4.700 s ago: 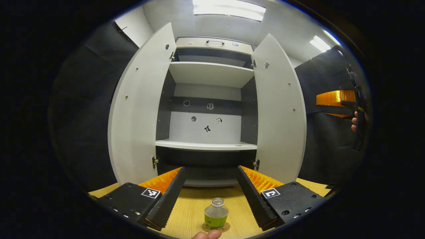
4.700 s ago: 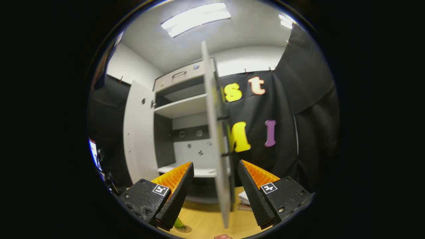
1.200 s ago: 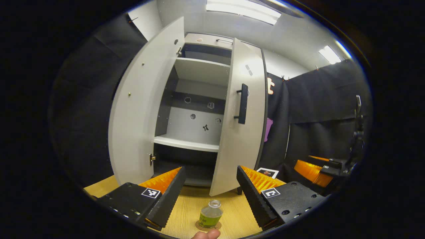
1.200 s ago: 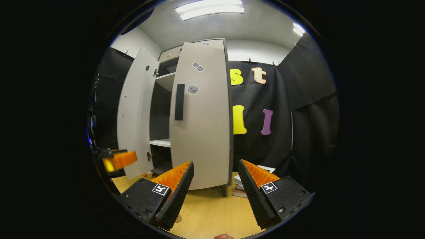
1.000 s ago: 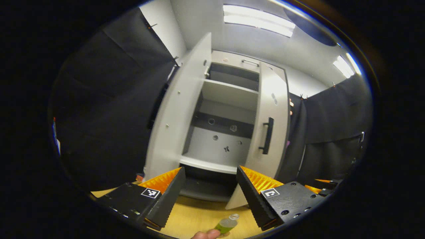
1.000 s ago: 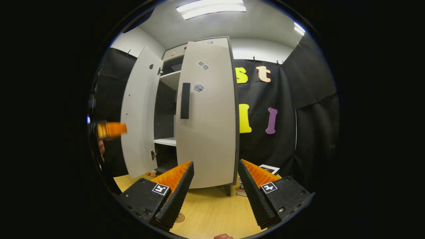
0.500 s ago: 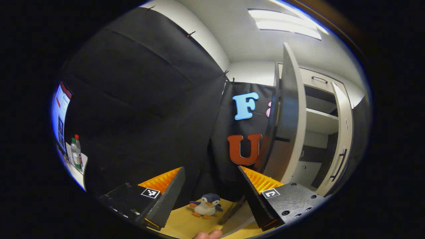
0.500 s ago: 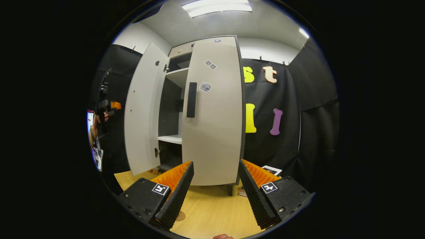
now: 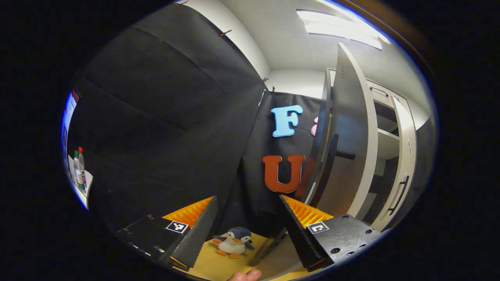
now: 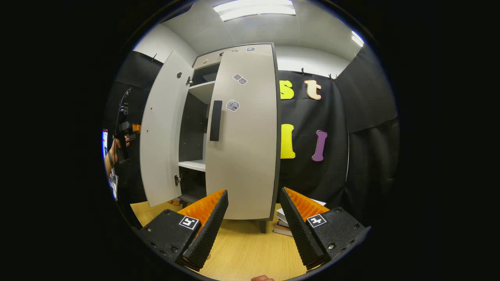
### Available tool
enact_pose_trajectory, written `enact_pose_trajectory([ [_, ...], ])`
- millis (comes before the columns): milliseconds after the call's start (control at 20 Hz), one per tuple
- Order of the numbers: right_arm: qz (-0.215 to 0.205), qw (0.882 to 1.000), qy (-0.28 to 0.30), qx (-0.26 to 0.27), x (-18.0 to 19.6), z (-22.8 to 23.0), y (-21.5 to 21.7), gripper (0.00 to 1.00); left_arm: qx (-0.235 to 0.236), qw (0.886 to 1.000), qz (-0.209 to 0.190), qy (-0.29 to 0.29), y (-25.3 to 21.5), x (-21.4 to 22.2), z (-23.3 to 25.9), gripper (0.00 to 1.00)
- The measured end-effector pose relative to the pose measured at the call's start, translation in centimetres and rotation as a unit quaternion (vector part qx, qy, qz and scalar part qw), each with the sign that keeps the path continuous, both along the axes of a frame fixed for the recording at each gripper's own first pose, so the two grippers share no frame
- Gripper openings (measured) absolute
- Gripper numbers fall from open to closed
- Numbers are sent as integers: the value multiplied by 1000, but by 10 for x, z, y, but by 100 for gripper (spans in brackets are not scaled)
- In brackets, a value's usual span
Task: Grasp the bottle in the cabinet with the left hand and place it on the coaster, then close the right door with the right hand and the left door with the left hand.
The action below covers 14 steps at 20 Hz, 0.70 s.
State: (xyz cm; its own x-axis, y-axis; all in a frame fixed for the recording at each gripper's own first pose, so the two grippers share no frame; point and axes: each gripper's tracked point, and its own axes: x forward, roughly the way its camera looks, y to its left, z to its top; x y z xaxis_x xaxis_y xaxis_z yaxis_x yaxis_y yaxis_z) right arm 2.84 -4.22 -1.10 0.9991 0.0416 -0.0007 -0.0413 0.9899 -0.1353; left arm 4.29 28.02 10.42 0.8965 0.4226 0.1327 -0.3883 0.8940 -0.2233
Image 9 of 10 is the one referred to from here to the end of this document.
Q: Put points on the grey cabinet with shelves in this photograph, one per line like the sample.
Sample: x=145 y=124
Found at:
x=386 y=142

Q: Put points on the green cap bottle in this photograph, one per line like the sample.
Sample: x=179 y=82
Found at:
x=76 y=173

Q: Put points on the small orange object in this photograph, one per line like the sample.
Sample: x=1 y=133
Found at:
x=215 y=242

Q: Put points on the large ceiling light panel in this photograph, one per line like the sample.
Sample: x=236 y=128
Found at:
x=340 y=29

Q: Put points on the black backdrop cloth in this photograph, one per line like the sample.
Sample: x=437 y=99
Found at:
x=156 y=117

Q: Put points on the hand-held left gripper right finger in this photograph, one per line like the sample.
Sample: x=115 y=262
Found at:
x=300 y=238

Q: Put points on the narrow ceiling light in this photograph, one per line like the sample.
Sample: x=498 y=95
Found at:
x=359 y=19

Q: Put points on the grey cabinet door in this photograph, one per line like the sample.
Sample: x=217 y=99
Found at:
x=347 y=175
x=406 y=156

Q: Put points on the penguin plush toy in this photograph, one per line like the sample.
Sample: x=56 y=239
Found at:
x=234 y=244

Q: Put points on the computer monitor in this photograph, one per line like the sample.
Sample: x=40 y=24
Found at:
x=69 y=117

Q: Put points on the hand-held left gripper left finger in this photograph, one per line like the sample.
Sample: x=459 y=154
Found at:
x=199 y=234

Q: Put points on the red cap bottle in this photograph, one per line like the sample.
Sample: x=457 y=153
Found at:
x=81 y=168

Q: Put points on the white side desk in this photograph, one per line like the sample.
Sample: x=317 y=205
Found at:
x=88 y=187

